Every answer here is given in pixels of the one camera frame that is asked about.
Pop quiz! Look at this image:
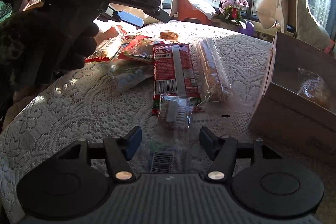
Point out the clear green red snack packet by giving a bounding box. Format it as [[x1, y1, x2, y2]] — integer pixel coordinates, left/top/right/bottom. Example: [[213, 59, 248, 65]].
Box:
[[150, 95, 195, 173]]

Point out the red long snack packet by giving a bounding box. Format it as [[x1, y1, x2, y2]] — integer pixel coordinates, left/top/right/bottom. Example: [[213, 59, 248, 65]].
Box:
[[151, 43, 201, 116]]

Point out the clear packet brown cracker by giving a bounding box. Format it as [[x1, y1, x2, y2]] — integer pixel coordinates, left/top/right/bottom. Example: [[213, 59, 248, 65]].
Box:
[[296, 68, 331, 109]]

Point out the white lace tablecloth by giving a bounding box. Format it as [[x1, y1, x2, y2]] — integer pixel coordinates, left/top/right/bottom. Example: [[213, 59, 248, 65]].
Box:
[[1, 20, 272, 223]]

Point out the dark gloved left hand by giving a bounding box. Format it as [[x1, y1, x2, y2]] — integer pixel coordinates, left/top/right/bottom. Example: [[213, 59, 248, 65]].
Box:
[[0, 7, 100, 94]]

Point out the small brown twisted snack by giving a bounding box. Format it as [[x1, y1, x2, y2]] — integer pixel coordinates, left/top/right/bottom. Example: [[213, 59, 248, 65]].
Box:
[[159, 31, 179, 42]]

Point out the pink cardboard box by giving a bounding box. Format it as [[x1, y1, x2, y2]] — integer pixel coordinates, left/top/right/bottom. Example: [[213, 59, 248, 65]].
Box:
[[248, 32, 335, 164]]

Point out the pink flower pot plant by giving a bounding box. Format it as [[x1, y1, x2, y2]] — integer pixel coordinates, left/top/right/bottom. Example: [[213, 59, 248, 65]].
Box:
[[213, 0, 249, 30]]

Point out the red edged biscuit packet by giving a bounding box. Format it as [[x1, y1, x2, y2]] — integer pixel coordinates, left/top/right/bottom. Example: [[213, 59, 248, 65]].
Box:
[[85, 35, 127, 63]]

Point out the clear wafer roll package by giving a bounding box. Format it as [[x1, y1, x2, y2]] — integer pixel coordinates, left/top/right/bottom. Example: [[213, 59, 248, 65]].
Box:
[[195, 38, 232, 103]]

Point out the beige quilt on chair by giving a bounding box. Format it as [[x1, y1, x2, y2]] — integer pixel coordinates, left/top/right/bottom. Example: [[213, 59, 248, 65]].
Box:
[[256, 0, 335, 54]]

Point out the orange plastic stool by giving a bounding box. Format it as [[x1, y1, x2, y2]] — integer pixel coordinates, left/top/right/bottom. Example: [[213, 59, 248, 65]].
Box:
[[170, 0, 216, 25]]

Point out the purple balloon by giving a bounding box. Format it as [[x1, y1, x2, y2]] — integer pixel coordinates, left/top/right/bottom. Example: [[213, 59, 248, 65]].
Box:
[[240, 22, 255, 36]]

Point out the red yellow snack packet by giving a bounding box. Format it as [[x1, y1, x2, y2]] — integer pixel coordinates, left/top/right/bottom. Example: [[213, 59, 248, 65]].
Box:
[[117, 35, 170, 64]]

